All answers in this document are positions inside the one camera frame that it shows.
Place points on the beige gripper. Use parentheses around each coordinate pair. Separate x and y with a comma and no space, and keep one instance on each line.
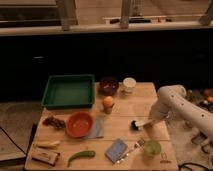
(156,121)

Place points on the black and white brush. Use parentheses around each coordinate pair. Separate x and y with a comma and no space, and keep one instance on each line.
(137,125)

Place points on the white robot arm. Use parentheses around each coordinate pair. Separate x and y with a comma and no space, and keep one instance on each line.
(173,98)

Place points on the dark maroon bowl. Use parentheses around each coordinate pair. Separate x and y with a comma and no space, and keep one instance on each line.
(108,86)

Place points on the red bowl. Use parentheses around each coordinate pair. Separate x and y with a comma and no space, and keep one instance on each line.
(79,124)

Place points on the green cup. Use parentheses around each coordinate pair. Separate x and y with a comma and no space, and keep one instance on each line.
(152,148)

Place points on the silver fork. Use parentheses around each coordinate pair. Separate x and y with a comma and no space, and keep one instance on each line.
(137,145)

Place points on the white cup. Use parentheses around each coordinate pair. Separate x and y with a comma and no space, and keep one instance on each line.
(129,84)

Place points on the orange egg on cup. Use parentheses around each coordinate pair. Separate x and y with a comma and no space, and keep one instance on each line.
(108,103)

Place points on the blue grey cloth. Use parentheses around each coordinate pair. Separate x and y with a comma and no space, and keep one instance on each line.
(97,130)

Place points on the green chili pepper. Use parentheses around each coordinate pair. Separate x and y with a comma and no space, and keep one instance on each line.
(81,154)

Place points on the green plastic tray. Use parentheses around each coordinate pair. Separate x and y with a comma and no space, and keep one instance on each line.
(69,91)

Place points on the dark grape bunch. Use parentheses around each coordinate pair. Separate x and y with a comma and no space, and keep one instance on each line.
(55,122)

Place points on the brown rectangular box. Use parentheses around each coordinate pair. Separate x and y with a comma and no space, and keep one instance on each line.
(45,156)

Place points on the yellow banana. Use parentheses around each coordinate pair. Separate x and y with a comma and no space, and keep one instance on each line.
(47,144)

